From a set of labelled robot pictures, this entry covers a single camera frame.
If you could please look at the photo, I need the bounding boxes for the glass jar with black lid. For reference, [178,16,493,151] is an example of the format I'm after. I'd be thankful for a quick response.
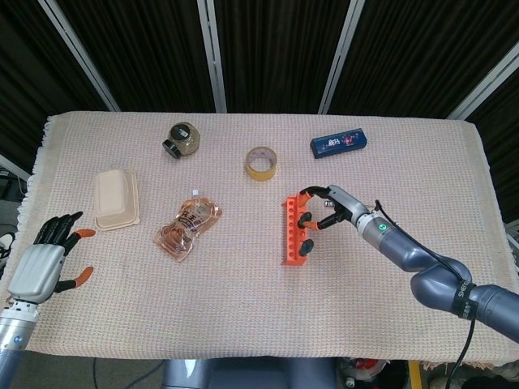
[161,122,201,159]

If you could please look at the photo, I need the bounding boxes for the black waste bin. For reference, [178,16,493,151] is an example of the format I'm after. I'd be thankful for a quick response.
[337,358,410,389]

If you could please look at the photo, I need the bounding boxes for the orange-brown sauce pouch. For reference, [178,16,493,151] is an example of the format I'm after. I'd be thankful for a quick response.
[152,188,225,263]

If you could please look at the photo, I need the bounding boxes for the grey robot torso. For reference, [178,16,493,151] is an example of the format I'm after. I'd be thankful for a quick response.
[161,358,337,389]

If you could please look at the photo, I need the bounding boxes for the white black sneaker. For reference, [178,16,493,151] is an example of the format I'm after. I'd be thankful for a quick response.
[0,233,15,263]

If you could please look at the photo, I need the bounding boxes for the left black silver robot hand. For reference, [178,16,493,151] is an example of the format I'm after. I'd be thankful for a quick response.
[6,211,97,305]

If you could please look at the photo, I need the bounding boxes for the dark blue rectangular box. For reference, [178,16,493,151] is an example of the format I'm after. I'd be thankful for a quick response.
[311,127,369,160]

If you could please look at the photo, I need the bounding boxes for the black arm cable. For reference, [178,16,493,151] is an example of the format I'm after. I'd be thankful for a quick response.
[372,198,478,389]

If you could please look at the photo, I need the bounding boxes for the white metal partition post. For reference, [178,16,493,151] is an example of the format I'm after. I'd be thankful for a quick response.
[0,153,32,183]
[38,0,122,113]
[448,52,519,121]
[318,0,366,114]
[197,0,228,113]

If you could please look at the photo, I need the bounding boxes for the beige lidded food container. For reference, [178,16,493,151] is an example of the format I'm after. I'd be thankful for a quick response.
[94,168,141,232]

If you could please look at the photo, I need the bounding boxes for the yellow tape roll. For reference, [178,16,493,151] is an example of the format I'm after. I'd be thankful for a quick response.
[244,146,279,182]

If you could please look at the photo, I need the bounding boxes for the yellow strip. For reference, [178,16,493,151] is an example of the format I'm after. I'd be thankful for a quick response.
[408,360,423,389]

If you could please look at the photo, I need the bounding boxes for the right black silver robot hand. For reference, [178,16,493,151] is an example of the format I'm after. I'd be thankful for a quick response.
[297,185,370,232]

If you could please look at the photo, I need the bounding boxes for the orange screwdriver rack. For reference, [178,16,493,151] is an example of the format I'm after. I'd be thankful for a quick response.
[279,193,310,267]

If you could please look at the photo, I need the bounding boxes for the beige woven tablecloth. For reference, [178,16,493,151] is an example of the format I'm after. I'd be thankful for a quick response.
[0,111,519,370]

